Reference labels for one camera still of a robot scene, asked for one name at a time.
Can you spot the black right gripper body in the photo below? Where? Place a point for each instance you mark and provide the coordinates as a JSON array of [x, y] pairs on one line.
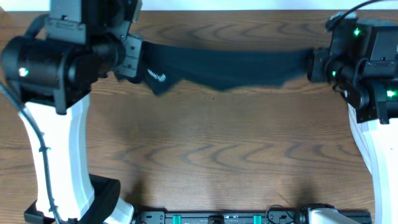
[[324, 70]]

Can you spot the black t-shirt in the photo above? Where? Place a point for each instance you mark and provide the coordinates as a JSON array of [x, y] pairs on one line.
[[161, 67]]

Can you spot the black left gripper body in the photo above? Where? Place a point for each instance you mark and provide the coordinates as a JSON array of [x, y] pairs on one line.
[[132, 56]]

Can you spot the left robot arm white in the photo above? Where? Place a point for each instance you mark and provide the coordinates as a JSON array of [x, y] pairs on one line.
[[49, 82]]

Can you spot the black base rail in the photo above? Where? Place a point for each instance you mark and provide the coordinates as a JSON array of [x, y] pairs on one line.
[[276, 214]]

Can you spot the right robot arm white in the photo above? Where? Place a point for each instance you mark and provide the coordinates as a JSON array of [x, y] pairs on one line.
[[370, 90]]

